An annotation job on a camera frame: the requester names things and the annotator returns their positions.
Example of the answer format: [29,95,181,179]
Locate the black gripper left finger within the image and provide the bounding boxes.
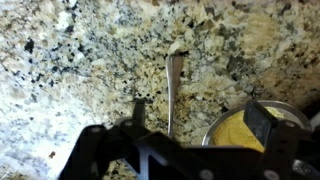
[58,98,152,180]

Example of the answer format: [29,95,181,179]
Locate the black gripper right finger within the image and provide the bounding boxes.
[243,99,320,180]

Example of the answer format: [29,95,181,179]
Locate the steel bowl holding yellow grain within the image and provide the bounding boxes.
[201,99,313,148]

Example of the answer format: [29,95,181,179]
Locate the silver spoon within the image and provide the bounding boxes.
[165,54,184,138]

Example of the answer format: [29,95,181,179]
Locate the yellow grain contents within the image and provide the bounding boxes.
[211,106,287,154]

